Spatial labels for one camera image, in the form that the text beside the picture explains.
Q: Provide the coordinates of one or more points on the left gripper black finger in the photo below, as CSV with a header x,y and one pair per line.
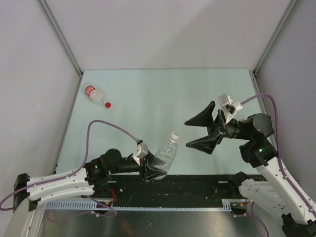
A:
x,y
150,158
159,174

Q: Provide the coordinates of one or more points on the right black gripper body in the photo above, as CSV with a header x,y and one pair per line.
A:
x,y
219,122

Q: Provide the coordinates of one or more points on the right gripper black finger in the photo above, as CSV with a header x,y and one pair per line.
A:
x,y
204,118
206,144

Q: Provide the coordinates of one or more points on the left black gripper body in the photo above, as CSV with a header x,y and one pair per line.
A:
x,y
143,164

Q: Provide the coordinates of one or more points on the clear plastic water bottle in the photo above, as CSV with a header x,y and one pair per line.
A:
x,y
166,155

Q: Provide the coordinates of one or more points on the red label plastic bottle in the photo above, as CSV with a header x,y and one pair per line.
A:
x,y
96,95

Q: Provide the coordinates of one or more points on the white bottle cap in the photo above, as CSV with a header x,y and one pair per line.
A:
x,y
174,136

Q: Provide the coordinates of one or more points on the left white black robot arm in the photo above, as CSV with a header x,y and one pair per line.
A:
x,y
90,180

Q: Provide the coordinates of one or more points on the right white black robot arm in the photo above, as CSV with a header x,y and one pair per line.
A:
x,y
283,198

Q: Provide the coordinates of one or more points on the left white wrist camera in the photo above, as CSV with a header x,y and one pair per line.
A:
x,y
140,150

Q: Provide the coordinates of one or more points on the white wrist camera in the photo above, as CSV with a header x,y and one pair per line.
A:
x,y
229,107
140,150

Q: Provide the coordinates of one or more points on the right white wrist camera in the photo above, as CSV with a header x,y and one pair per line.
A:
x,y
229,107

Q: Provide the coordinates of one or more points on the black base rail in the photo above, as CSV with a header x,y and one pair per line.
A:
x,y
175,189

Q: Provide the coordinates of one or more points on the grey slotted cable duct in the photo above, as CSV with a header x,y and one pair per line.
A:
x,y
224,205

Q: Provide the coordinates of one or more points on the right aluminium frame post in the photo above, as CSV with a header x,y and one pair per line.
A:
x,y
283,22

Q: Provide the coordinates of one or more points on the aluminium frame post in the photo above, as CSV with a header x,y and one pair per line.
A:
x,y
283,22
59,35

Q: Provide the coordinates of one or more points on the left aluminium frame post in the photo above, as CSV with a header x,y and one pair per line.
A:
x,y
59,35

